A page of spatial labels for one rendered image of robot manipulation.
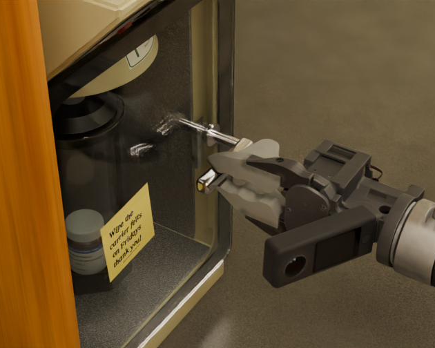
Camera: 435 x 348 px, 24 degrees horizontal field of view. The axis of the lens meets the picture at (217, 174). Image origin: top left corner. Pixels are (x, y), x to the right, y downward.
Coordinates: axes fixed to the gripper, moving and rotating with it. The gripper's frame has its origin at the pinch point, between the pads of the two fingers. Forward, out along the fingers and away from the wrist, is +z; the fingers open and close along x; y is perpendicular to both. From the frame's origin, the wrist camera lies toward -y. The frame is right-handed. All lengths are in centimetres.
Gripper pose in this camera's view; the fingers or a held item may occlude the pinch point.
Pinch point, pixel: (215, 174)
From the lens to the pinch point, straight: 102.8
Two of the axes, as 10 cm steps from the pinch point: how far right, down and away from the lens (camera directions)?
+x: 0.0, -7.8, -6.2
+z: -8.5, -3.3, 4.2
